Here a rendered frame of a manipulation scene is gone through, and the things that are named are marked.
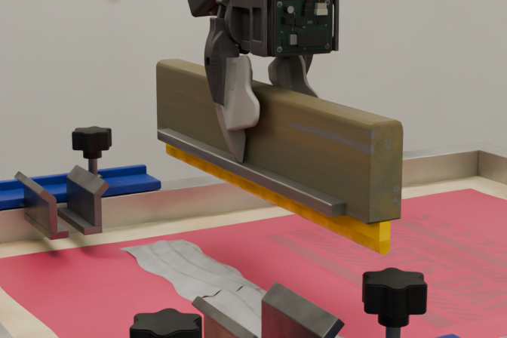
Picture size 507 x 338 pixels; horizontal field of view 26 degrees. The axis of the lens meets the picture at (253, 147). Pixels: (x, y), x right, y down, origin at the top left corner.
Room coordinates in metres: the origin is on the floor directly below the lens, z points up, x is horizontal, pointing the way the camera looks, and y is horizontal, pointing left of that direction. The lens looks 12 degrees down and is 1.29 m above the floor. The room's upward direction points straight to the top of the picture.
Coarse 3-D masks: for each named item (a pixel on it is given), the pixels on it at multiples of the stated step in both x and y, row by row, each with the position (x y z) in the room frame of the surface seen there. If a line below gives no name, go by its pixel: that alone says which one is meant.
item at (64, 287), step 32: (448, 192) 1.30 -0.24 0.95; (480, 192) 1.30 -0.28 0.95; (256, 224) 1.16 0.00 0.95; (288, 224) 1.16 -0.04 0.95; (480, 224) 1.16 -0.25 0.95; (32, 256) 1.04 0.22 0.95; (64, 256) 1.04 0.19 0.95; (96, 256) 1.04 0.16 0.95; (128, 256) 1.04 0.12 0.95; (224, 256) 1.04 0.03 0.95; (256, 256) 1.04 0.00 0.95; (288, 256) 1.04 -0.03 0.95; (32, 288) 0.95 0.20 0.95; (64, 288) 0.95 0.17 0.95; (96, 288) 0.95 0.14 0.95; (128, 288) 0.95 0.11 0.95; (160, 288) 0.95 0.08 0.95; (64, 320) 0.87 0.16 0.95; (96, 320) 0.87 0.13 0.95
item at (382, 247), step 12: (180, 156) 1.07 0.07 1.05; (204, 168) 1.03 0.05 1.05; (216, 168) 1.00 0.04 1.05; (228, 180) 0.98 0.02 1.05; (240, 180) 0.96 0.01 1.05; (252, 192) 0.94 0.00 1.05; (264, 192) 0.92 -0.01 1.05; (276, 204) 0.91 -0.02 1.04; (288, 204) 0.89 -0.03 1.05; (300, 216) 0.87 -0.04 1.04; (312, 216) 0.85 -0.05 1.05; (336, 228) 0.82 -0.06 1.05; (348, 228) 0.81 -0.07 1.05; (360, 240) 0.79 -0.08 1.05; (372, 240) 0.78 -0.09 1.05; (384, 252) 0.77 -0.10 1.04
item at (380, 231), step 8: (184, 152) 1.07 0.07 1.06; (200, 160) 1.03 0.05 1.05; (256, 184) 0.94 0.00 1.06; (272, 192) 0.91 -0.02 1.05; (288, 200) 0.89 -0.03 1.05; (344, 216) 0.81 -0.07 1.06; (344, 224) 0.81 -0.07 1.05; (352, 224) 0.80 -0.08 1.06; (360, 224) 0.79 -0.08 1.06; (368, 224) 0.78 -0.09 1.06; (376, 224) 0.77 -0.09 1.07; (384, 224) 0.77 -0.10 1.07; (360, 232) 0.79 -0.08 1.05; (368, 232) 0.78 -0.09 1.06; (376, 232) 0.77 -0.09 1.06; (384, 232) 0.77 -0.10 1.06; (376, 240) 0.77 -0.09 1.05; (384, 240) 0.77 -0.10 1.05
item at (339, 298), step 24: (312, 288) 0.95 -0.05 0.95; (336, 288) 0.95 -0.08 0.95; (144, 312) 0.89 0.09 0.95; (192, 312) 0.89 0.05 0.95; (336, 312) 0.89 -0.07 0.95; (360, 312) 0.89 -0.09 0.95; (72, 336) 0.83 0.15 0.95; (96, 336) 0.83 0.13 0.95; (120, 336) 0.83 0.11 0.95; (360, 336) 0.83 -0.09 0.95; (384, 336) 0.83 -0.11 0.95; (408, 336) 0.83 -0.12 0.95; (432, 336) 0.83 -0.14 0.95; (480, 336) 0.83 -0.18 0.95
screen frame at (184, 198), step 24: (480, 144) 1.42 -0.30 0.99; (408, 168) 1.33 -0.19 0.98; (432, 168) 1.35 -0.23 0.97; (456, 168) 1.37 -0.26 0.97; (480, 168) 1.38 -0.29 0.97; (504, 168) 1.34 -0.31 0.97; (144, 192) 1.16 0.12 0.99; (168, 192) 1.18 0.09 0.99; (192, 192) 1.19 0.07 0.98; (216, 192) 1.20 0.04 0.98; (240, 192) 1.22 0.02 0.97; (0, 216) 1.09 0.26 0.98; (24, 216) 1.10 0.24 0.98; (120, 216) 1.15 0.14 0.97; (144, 216) 1.16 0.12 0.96; (168, 216) 1.18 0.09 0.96; (192, 216) 1.19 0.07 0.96; (0, 240) 1.09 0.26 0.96; (24, 240) 1.10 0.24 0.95; (0, 336) 0.75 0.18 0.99; (504, 336) 0.75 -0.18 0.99
